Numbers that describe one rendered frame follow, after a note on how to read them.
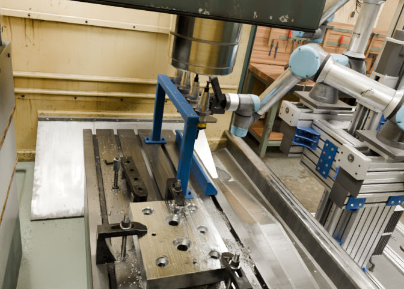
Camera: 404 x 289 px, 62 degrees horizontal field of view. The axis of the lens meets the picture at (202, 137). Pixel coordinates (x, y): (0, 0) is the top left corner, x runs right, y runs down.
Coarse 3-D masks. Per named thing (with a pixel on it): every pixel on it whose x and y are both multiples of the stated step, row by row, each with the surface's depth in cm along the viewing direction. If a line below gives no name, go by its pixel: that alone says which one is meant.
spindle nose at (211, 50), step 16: (176, 16) 70; (176, 32) 71; (192, 32) 69; (208, 32) 68; (224, 32) 69; (240, 32) 73; (176, 48) 72; (192, 48) 70; (208, 48) 70; (224, 48) 71; (176, 64) 73; (192, 64) 71; (208, 64) 71; (224, 64) 73
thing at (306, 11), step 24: (72, 0) 54; (96, 0) 55; (120, 0) 56; (144, 0) 57; (168, 0) 58; (192, 0) 60; (216, 0) 61; (240, 0) 62; (264, 0) 64; (288, 0) 65; (312, 0) 67; (264, 24) 66; (288, 24) 68; (312, 24) 69
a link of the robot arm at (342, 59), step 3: (330, 54) 173; (333, 54) 174; (336, 54) 174; (339, 54) 174; (333, 57) 168; (336, 57) 169; (339, 57) 169; (342, 57) 169; (345, 57) 170; (336, 60) 166; (339, 60) 166; (342, 60) 166; (345, 60) 167; (348, 60) 173; (339, 63) 166; (342, 63) 166; (345, 63) 167; (348, 63) 171; (348, 66) 171; (351, 66) 172
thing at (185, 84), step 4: (184, 72) 133; (184, 76) 133; (188, 76) 133; (184, 80) 133; (188, 80) 133; (180, 84) 135; (184, 84) 134; (188, 84) 134; (184, 88) 134; (188, 88) 134
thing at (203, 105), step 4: (204, 92) 114; (208, 92) 114; (200, 96) 116; (204, 96) 114; (208, 96) 115; (200, 100) 115; (204, 100) 115; (208, 100) 115; (200, 104) 115; (204, 104) 115; (208, 104) 116; (196, 108) 117; (200, 108) 116; (204, 108) 116; (208, 108) 117
